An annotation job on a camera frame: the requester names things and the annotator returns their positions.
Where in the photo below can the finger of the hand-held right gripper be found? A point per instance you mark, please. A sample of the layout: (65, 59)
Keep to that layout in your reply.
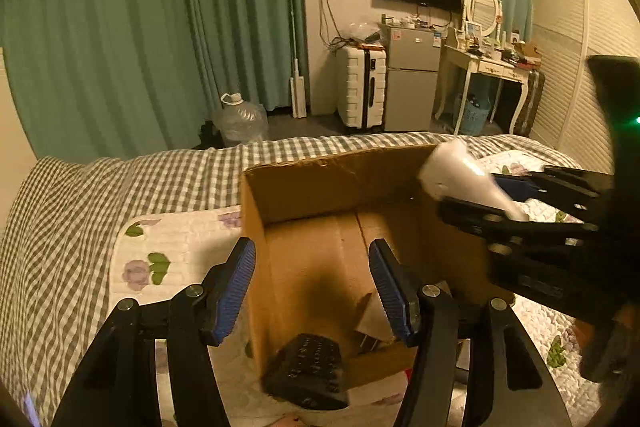
(500, 229)
(565, 187)

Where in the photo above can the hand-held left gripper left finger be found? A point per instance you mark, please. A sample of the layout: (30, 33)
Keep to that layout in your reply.
(234, 294)

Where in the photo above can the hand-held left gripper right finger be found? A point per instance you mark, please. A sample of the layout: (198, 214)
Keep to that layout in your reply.
(391, 294)

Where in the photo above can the white plastic bottle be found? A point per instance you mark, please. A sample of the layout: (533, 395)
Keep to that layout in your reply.
(457, 174)

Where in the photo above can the brown cardboard box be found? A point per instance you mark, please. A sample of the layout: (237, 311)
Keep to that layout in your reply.
(310, 197)

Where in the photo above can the small white carton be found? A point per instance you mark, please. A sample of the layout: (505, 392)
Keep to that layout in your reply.
(372, 317)

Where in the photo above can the white floral quilt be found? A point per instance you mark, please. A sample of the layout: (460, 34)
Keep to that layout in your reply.
(165, 237)

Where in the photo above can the dark striped suitcase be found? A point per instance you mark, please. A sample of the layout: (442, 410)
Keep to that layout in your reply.
(530, 102)

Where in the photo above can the black keypad device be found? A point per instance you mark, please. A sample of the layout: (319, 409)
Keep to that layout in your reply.
(305, 369)

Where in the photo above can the blue laundry basket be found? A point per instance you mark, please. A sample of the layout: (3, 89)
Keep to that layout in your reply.
(470, 114)

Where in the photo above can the louvred wardrobe doors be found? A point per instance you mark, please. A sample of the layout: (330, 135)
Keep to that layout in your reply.
(575, 57)

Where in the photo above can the white dressing table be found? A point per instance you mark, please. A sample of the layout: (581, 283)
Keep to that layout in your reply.
(480, 64)

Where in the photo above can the dark bag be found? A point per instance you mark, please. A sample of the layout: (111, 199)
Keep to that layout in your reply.
(210, 136)

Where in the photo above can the grey mini fridge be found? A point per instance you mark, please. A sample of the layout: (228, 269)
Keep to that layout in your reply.
(410, 82)

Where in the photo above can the clear water jug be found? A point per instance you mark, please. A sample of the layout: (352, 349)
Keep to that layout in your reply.
(242, 119)

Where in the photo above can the green checked bedsheet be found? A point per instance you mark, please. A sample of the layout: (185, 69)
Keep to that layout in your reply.
(75, 217)

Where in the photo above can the oval white-framed mirror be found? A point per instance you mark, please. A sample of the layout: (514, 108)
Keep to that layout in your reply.
(481, 6)

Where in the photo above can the white hard suitcase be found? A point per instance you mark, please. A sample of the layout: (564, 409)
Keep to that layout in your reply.
(356, 87)

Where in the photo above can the white flat mop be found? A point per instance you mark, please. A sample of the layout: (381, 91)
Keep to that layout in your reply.
(298, 94)

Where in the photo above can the clear plastic bag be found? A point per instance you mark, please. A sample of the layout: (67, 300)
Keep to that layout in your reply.
(361, 31)

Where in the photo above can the wide green curtain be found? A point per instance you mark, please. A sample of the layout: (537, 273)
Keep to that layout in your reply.
(125, 32)

